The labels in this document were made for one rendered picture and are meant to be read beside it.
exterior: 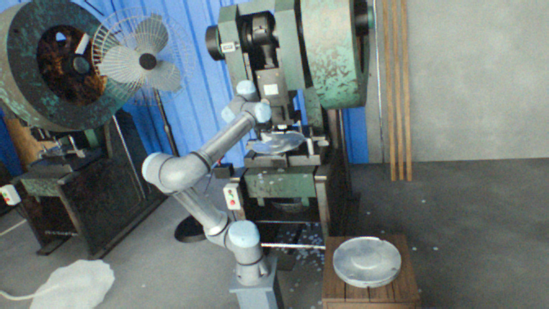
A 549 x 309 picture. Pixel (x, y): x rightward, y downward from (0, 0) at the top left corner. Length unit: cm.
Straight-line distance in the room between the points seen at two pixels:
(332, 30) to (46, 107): 174
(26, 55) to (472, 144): 316
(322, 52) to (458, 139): 202
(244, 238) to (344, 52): 82
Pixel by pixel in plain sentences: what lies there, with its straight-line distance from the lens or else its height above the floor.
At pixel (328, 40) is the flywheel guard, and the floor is 131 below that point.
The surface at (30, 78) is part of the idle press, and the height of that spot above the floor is 133.
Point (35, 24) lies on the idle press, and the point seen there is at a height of 160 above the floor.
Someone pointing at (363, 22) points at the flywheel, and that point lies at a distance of 175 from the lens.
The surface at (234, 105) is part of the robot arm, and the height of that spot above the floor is 113.
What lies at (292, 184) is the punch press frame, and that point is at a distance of 189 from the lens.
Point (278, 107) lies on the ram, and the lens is 187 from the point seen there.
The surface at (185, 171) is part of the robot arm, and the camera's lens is 119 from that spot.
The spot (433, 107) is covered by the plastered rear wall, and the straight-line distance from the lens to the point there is 314.
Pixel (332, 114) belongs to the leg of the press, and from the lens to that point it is 220.
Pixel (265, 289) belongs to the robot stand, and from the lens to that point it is 151.
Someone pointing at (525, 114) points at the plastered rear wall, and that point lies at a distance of 329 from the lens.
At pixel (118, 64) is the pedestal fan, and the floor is 131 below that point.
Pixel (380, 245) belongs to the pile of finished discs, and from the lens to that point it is 174.
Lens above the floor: 147
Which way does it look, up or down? 23 degrees down
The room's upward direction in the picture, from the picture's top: 11 degrees counter-clockwise
